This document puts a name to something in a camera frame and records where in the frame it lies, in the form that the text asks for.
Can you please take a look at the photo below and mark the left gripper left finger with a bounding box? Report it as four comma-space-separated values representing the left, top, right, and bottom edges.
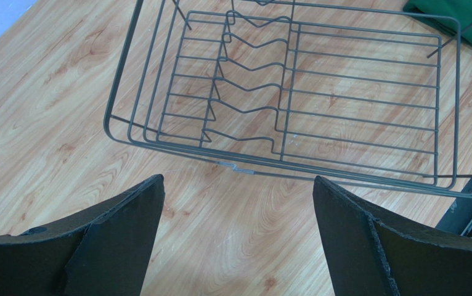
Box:
0, 175, 165, 295

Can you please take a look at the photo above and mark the dark green folded cloth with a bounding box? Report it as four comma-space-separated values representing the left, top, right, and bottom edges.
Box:
402, 0, 472, 47

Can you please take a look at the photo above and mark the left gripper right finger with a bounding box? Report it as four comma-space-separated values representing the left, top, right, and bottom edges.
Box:
313, 176, 472, 295

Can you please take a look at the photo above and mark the black wire dish rack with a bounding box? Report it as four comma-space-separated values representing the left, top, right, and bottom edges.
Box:
103, 1, 472, 199

